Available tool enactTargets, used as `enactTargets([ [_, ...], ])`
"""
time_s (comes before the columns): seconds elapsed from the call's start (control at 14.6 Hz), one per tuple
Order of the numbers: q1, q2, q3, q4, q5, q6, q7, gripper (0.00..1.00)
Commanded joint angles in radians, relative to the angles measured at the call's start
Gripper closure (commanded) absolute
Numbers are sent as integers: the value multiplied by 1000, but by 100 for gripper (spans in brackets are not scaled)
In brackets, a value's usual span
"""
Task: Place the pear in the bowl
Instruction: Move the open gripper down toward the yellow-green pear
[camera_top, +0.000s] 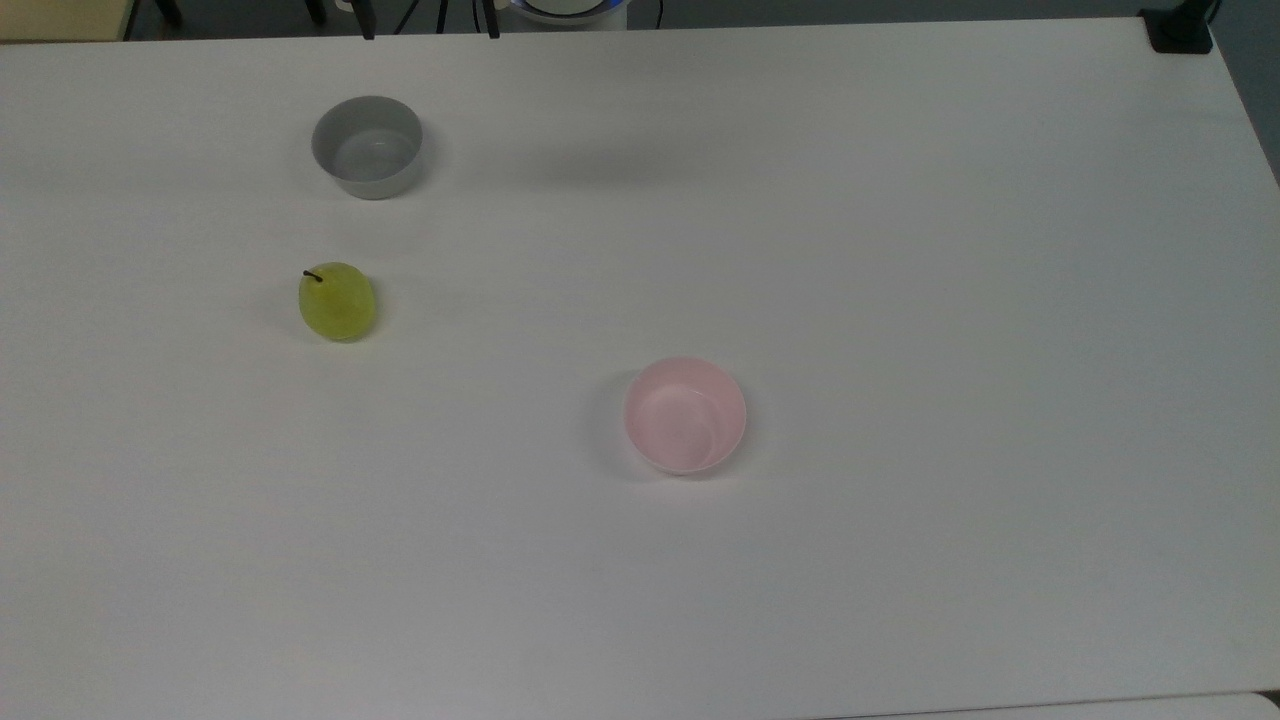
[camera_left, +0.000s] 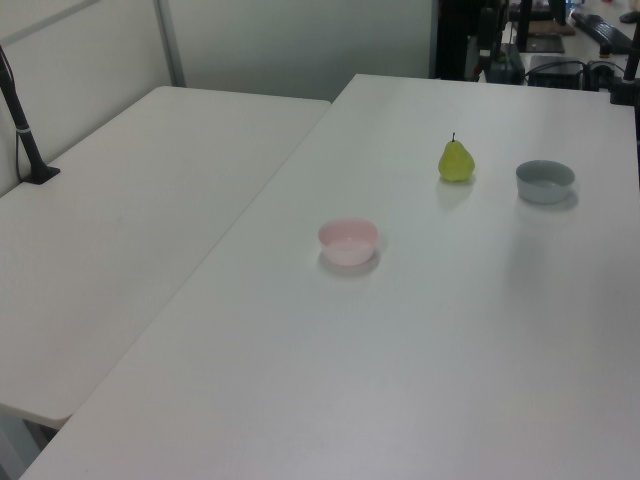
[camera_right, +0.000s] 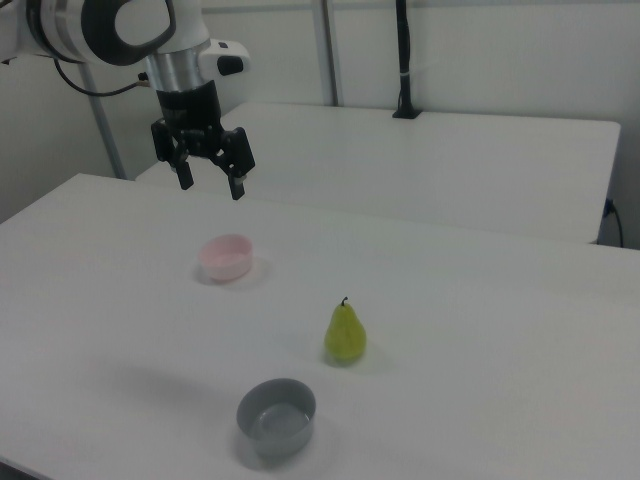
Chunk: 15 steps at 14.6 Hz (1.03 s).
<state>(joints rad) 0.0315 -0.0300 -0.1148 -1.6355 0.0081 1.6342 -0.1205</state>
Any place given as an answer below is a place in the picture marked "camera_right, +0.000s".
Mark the upright aluminium frame post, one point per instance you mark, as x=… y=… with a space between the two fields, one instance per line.
x=330 y=50

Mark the black pole with clamp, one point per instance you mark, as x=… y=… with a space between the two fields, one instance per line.
x=404 y=50

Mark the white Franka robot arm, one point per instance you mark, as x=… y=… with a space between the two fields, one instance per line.
x=65 y=25

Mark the green pear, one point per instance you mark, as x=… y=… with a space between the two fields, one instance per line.
x=345 y=335

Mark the grey bowl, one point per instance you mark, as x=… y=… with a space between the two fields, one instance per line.
x=277 y=420

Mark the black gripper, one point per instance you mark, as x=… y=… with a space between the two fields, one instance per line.
x=192 y=107

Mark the slanted aluminium frame post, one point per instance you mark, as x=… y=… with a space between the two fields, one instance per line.
x=106 y=130

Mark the white side table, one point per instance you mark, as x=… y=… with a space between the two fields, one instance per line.
x=400 y=165

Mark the pink bowl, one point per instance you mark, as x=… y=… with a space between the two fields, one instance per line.
x=226 y=260

